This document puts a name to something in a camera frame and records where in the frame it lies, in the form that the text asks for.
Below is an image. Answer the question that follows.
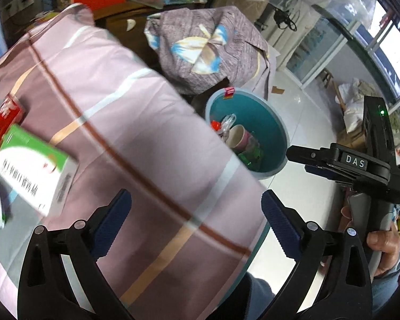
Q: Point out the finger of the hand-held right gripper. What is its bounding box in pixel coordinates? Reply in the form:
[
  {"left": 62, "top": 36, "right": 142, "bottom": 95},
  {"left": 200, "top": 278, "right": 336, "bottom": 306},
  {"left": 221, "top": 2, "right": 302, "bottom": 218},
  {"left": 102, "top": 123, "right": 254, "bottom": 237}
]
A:
[
  {"left": 304, "top": 165, "right": 354, "bottom": 188},
  {"left": 286, "top": 145, "right": 334, "bottom": 167}
]

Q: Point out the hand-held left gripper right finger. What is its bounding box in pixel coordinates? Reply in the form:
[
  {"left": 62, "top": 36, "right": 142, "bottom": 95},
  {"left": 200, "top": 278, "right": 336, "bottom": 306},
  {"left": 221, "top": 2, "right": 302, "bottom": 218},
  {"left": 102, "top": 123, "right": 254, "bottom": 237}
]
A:
[{"left": 261, "top": 189, "right": 374, "bottom": 320}]

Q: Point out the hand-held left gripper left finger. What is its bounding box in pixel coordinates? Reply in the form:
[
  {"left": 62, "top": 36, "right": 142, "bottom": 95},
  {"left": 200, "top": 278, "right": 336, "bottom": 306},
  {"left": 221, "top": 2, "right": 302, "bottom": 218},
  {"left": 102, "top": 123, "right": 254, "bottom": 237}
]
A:
[{"left": 17, "top": 188, "right": 134, "bottom": 320}]

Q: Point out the teal plastic bucket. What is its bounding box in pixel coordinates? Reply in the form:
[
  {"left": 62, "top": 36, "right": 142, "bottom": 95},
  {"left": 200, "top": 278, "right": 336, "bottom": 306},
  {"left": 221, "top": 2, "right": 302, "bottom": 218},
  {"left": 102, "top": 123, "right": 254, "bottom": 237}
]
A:
[{"left": 205, "top": 87, "right": 290, "bottom": 178}]

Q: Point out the green plastic wrapper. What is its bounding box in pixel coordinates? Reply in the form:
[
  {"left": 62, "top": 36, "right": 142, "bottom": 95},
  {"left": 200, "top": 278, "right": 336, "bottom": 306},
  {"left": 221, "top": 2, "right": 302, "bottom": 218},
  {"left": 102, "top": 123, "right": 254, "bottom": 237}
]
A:
[{"left": 237, "top": 147, "right": 265, "bottom": 169}]

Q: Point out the pink paper cup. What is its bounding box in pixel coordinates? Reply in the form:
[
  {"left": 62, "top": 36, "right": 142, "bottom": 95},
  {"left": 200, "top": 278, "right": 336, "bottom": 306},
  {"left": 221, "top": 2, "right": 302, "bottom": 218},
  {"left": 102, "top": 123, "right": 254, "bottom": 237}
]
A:
[{"left": 227, "top": 124, "right": 255, "bottom": 149}]

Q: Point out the clear plastic bottle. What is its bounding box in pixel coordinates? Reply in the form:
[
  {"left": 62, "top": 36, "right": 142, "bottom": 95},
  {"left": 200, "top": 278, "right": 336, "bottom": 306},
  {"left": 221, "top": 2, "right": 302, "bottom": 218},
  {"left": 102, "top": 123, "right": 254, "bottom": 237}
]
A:
[{"left": 220, "top": 113, "right": 237, "bottom": 134}]

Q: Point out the green white carton box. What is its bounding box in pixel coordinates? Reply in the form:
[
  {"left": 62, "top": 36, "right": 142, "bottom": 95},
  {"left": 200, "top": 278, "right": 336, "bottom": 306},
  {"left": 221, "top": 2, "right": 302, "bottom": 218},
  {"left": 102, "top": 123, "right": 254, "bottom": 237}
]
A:
[{"left": 0, "top": 124, "right": 80, "bottom": 217}]

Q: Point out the red drink can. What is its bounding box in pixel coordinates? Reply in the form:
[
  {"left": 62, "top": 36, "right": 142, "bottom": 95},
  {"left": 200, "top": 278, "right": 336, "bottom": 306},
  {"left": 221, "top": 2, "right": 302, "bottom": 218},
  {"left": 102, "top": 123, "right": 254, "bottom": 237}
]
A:
[{"left": 0, "top": 93, "right": 25, "bottom": 151}]

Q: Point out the person's right forearm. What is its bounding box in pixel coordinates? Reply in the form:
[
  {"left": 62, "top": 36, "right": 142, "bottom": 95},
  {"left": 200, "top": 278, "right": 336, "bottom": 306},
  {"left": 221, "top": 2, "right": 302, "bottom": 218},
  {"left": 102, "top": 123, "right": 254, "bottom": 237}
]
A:
[{"left": 371, "top": 243, "right": 400, "bottom": 294}]

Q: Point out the person's right hand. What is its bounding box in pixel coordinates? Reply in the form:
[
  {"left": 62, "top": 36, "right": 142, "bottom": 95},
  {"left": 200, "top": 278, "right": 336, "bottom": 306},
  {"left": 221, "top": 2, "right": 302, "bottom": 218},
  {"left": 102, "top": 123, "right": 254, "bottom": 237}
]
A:
[{"left": 340, "top": 205, "right": 400, "bottom": 278}]

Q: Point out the pile of white bags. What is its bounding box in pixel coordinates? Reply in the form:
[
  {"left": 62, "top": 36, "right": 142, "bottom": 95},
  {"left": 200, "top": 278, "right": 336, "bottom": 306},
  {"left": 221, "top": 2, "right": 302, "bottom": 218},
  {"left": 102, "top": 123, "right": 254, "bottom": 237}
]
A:
[{"left": 337, "top": 78, "right": 378, "bottom": 141}]

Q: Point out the wooden stool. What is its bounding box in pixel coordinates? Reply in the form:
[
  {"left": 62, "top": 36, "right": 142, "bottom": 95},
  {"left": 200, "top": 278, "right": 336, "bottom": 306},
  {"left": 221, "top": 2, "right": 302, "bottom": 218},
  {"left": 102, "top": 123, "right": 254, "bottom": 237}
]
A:
[{"left": 320, "top": 68, "right": 348, "bottom": 111}]

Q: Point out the person's leg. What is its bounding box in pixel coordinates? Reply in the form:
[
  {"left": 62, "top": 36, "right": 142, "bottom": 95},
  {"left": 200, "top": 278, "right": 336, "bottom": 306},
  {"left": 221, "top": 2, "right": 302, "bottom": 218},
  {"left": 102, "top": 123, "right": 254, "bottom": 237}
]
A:
[{"left": 203, "top": 271, "right": 276, "bottom": 320}]

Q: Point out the lilac bed sheet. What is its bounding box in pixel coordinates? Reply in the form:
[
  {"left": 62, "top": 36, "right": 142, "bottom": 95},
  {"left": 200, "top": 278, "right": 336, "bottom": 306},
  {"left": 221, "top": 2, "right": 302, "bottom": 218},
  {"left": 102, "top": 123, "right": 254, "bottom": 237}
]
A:
[{"left": 251, "top": 45, "right": 278, "bottom": 99}]

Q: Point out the pink striped cloth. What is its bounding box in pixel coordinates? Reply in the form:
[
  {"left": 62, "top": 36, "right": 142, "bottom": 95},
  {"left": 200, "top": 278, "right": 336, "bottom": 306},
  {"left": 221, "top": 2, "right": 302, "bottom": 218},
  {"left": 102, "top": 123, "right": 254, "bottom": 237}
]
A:
[{"left": 0, "top": 3, "right": 268, "bottom": 320}]

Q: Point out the grey printed quilt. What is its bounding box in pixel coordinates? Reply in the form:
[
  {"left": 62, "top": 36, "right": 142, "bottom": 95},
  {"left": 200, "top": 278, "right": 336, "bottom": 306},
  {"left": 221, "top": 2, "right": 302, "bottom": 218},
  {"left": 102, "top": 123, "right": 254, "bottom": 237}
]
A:
[{"left": 144, "top": 6, "right": 270, "bottom": 95}]

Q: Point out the black charger with cable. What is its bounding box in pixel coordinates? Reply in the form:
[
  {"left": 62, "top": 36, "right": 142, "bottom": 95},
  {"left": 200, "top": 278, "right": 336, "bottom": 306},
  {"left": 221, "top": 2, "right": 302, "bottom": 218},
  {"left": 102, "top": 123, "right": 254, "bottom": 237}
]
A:
[{"left": 273, "top": 7, "right": 302, "bottom": 31}]

